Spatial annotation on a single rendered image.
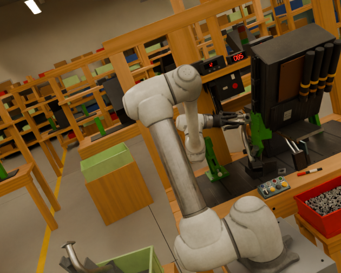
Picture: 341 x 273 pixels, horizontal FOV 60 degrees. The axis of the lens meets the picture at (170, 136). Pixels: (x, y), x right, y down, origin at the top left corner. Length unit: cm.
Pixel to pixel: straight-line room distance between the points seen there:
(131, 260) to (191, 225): 55
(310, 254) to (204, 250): 41
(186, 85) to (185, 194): 40
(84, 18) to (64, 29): 79
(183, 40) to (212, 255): 130
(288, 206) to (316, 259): 50
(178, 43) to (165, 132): 93
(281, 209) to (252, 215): 62
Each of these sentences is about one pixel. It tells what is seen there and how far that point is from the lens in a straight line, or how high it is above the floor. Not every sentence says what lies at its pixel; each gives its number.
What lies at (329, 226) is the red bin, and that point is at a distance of 151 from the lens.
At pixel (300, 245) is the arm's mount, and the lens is 135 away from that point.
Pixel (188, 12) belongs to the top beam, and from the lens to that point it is 197.
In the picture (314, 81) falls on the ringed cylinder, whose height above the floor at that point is 138.
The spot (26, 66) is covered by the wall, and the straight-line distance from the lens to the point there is 1164.
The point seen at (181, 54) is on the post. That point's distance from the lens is 195.
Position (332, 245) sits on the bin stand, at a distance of 154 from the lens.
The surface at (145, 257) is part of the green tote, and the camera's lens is 157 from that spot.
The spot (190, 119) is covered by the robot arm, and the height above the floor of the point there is 144.
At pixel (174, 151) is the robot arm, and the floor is 144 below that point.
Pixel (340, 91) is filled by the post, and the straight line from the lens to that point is 247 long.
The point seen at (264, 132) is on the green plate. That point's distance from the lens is 180.
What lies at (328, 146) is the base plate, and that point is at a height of 90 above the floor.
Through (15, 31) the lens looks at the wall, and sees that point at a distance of 1174.
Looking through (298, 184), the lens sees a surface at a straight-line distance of 173.
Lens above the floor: 183
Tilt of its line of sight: 17 degrees down
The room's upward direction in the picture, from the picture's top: 21 degrees counter-clockwise
